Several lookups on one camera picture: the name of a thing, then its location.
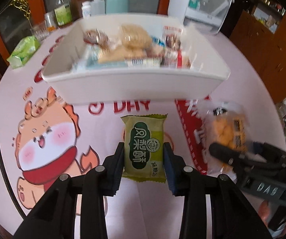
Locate green pineapple cake packet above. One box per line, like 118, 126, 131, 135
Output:
121, 114, 167, 183

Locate orange puffs clear bag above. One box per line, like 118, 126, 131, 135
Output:
198, 100, 249, 179

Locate red white wafer packet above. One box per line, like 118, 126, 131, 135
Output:
125, 58, 161, 68

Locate brown nut snack packet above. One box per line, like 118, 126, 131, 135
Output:
83, 29, 109, 50

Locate pink cartoon tablecloth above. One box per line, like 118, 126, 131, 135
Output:
0, 14, 286, 234

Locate white plastic storage bin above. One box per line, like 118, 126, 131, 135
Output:
42, 14, 231, 105

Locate brown wooden cabinet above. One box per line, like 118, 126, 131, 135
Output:
230, 11, 286, 104

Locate round beige cookie packet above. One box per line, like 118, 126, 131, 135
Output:
120, 24, 152, 49

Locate red brown snack packet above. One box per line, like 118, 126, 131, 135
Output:
162, 26, 182, 69

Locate green tissue pack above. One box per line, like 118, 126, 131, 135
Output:
7, 36, 41, 69

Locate clear glass cup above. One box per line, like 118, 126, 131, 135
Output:
31, 21, 50, 43

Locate small jar orange contents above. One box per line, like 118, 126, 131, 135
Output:
44, 11, 57, 32

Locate white squeeze bottle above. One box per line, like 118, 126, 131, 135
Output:
85, 0, 106, 16

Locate white pill bottle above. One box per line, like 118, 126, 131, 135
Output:
81, 1, 91, 18

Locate light blue canister brown lid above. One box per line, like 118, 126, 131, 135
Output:
106, 0, 129, 14

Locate green label glass bottle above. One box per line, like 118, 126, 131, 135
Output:
54, 0, 72, 27

